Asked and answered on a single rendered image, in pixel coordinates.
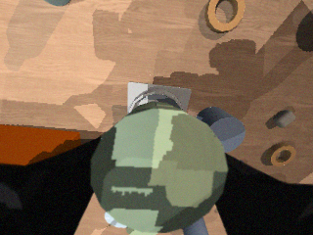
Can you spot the brown ring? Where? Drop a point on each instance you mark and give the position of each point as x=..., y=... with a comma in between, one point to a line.
x=214, y=25

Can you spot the grey pebble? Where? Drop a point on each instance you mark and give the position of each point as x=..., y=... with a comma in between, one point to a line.
x=284, y=118

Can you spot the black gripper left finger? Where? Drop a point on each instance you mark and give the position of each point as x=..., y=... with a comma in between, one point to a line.
x=49, y=197

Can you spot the orange ring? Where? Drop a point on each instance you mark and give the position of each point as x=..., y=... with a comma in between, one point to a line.
x=286, y=158

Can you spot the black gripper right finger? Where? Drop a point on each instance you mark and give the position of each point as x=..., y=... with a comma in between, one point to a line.
x=255, y=203

